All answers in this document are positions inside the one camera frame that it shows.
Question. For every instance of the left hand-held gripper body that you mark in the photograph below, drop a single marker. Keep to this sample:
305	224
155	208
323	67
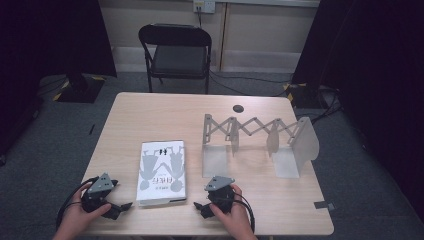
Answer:
98	186

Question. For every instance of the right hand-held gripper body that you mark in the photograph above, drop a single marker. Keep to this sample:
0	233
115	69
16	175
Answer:
221	196

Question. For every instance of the white book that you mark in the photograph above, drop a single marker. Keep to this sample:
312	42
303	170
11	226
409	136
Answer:
161	173

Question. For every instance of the white expandable metal book rack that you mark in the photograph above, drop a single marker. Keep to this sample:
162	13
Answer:
300	146

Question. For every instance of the person's right hand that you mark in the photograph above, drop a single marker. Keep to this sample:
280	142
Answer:
238	220

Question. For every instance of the person's left hand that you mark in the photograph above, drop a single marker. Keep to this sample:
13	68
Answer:
73	216

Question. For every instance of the black pen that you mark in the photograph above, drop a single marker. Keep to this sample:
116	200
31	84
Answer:
91	129

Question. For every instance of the black round table grommet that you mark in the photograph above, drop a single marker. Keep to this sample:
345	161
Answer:
238	108

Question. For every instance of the black stand base yellow tape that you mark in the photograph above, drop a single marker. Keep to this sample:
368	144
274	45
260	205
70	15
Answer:
80	88
306	95

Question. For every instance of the grey tape strip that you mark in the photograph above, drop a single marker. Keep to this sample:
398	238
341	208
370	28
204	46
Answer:
325	205

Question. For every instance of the black folding chair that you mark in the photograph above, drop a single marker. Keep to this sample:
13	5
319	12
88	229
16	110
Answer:
178	60

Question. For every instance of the black curtain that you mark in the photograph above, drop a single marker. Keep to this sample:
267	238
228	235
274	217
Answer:
373	66
50	36

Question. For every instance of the white wall socket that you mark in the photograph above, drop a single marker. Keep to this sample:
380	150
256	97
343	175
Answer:
204	6

